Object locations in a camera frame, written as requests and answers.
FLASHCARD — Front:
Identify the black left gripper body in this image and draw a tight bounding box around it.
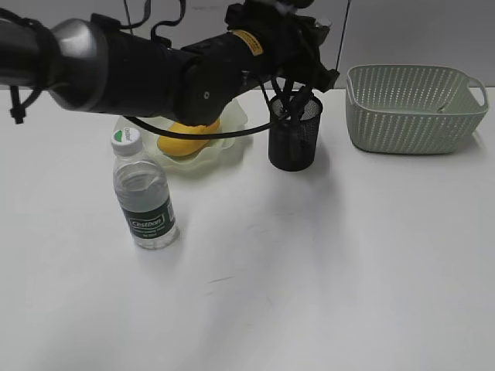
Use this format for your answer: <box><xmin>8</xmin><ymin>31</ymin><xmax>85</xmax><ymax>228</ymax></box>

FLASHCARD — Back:
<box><xmin>226</xmin><ymin>1</ymin><xmax>340</xmax><ymax>93</ymax></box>

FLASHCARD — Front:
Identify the yellow mango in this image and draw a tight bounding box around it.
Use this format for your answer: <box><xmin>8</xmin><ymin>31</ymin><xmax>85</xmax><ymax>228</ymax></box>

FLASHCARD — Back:
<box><xmin>157</xmin><ymin>118</ymin><xmax>220</xmax><ymax>157</ymax></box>

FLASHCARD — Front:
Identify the waste paper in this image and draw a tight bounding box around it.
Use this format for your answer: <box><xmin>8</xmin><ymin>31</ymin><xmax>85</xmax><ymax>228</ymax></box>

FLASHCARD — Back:
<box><xmin>437</xmin><ymin>103</ymin><xmax>449</xmax><ymax>114</ymax></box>

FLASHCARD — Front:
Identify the clear water bottle green label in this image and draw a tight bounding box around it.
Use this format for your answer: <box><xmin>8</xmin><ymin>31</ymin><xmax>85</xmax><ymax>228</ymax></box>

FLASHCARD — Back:
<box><xmin>111</xmin><ymin>127</ymin><xmax>178</xmax><ymax>250</ymax></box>

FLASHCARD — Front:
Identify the black marker pen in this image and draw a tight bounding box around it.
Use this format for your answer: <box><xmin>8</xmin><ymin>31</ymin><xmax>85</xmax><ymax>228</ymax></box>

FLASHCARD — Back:
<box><xmin>290</xmin><ymin>86</ymin><xmax>312</xmax><ymax>120</ymax></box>
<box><xmin>272</xmin><ymin>78</ymin><xmax>294</xmax><ymax>117</ymax></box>

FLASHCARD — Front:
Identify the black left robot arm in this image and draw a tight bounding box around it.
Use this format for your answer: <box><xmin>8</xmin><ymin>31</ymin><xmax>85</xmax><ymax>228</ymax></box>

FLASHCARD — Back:
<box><xmin>1</xmin><ymin>1</ymin><xmax>339</xmax><ymax>126</ymax></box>

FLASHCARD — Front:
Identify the black mesh pen holder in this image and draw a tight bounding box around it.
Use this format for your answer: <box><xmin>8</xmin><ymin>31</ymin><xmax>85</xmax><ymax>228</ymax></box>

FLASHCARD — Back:
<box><xmin>268</xmin><ymin>95</ymin><xmax>323</xmax><ymax>172</ymax></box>

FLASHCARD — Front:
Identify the green frosted wavy plate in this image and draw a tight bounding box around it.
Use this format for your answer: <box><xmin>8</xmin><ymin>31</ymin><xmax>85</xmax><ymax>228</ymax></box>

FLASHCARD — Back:
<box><xmin>114</xmin><ymin>99</ymin><xmax>248</xmax><ymax>172</ymax></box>

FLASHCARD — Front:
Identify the green plastic woven basket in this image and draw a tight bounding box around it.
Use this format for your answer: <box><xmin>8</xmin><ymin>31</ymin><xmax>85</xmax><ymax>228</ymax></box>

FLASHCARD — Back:
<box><xmin>346</xmin><ymin>64</ymin><xmax>490</xmax><ymax>155</ymax></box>

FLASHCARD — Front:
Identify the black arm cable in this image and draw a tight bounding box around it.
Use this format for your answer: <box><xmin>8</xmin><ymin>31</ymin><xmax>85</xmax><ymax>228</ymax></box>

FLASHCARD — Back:
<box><xmin>123</xmin><ymin>0</ymin><xmax>322</xmax><ymax>139</ymax></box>

